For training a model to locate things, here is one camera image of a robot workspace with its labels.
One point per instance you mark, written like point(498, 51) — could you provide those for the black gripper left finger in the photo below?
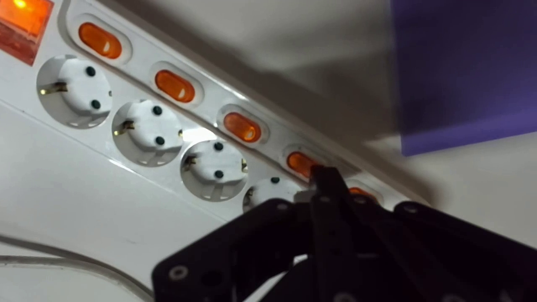
point(235, 253)

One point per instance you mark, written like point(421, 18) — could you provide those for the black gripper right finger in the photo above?
point(425, 253)

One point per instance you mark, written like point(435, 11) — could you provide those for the white multi-socket power strip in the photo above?
point(139, 85)

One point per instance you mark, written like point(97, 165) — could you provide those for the purple mat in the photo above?
point(463, 73)

